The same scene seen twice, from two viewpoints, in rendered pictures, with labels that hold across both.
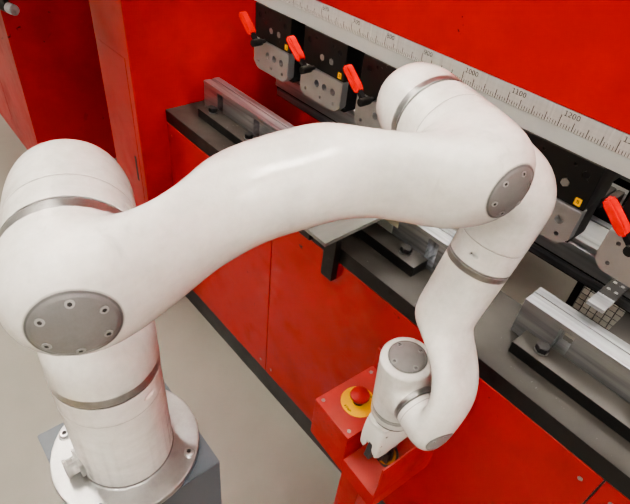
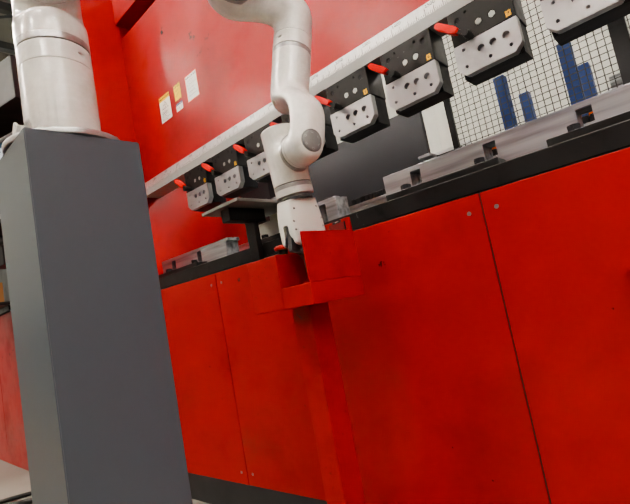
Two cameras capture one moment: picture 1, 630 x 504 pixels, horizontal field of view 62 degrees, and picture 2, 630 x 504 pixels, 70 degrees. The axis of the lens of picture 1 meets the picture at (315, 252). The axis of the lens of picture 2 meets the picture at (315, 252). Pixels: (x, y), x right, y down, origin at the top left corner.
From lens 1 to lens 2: 1.12 m
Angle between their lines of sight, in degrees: 46
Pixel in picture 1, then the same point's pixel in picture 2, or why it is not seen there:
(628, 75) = (346, 25)
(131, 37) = not seen: hidden behind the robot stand
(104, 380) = (51, 13)
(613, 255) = (395, 95)
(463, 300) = (286, 59)
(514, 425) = (413, 231)
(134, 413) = (70, 55)
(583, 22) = (320, 27)
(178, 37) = not seen: hidden behind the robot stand
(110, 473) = (49, 113)
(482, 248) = (281, 30)
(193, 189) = not seen: outside the picture
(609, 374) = (450, 166)
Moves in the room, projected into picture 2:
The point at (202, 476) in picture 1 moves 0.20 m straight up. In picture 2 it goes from (124, 145) to (109, 38)
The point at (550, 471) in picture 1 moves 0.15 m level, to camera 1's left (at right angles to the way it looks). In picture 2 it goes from (454, 237) to (389, 249)
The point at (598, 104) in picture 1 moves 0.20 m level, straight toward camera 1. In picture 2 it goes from (344, 46) to (317, 11)
